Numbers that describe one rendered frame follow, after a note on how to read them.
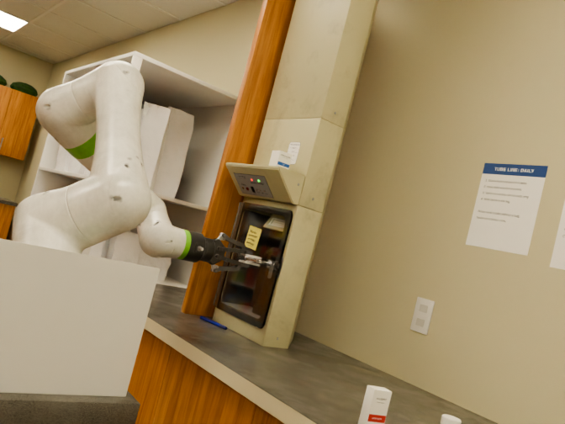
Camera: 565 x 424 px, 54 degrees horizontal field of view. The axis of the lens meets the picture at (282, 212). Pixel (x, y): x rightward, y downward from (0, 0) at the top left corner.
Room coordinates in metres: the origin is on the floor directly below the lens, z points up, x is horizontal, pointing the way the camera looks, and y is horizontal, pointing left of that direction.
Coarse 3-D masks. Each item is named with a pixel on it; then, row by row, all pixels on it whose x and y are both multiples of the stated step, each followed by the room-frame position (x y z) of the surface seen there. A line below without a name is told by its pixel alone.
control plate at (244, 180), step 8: (240, 176) 1.93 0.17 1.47; (248, 176) 1.89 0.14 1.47; (256, 176) 1.85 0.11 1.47; (264, 176) 1.81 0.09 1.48; (240, 184) 1.97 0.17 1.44; (248, 184) 1.93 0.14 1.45; (256, 184) 1.88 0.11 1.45; (264, 184) 1.84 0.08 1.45; (248, 192) 1.96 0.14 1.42; (256, 192) 1.91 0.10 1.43; (264, 192) 1.87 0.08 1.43
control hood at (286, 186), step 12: (228, 168) 1.97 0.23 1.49; (240, 168) 1.90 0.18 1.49; (252, 168) 1.84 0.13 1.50; (264, 168) 1.79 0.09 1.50; (276, 168) 1.74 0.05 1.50; (276, 180) 1.77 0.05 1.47; (288, 180) 1.75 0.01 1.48; (300, 180) 1.78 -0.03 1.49; (240, 192) 2.00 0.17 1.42; (276, 192) 1.81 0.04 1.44; (288, 192) 1.76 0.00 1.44; (300, 192) 1.79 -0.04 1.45
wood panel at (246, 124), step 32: (288, 0) 2.09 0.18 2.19; (256, 32) 2.04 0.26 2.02; (256, 64) 2.04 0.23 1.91; (256, 96) 2.07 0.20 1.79; (256, 128) 2.09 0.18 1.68; (224, 160) 2.03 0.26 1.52; (224, 192) 2.05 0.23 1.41; (224, 224) 2.07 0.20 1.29; (224, 256) 2.09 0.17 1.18; (192, 288) 2.03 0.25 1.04
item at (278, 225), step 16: (256, 208) 1.95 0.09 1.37; (272, 208) 1.87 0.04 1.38; (240, 224) 2.00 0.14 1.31; (256, 224) 1.93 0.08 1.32; (272, 224) 1.86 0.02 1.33; (288, 224) 1.79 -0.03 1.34; (240, 240) 1.98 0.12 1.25; (272, 240) 1.84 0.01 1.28; (240, 256) 1.96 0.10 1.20; (256, 256) 1.89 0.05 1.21; (272, 256) 1.82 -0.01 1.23; (240, 272) 1.94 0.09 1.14; (256, 272) 1.87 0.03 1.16; (272, 272) 1.80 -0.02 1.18; (224, 288) 2.00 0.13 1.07; (240, 288) 1.92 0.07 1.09; (256, 288) 1.85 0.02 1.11; (272, 288) 1.79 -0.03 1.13; (224, 304) 1.98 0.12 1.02; (240, 304) 1.90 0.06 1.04; (256, 304) 1.84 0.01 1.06; (256, 320) 1.82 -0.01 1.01
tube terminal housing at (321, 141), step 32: (288, 128) 1.92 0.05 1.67; (320, 128) 1.80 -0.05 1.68; (256, 160) 2.03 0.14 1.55; (320, 160) 1.82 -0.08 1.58; (320, 192) 1.84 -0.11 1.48; (320, 224) 1.96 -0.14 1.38; (288, 256) 1.80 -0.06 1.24; (288, 288) 1.82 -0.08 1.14; (224, 320) 1.98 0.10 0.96; (288, 320) 1.84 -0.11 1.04
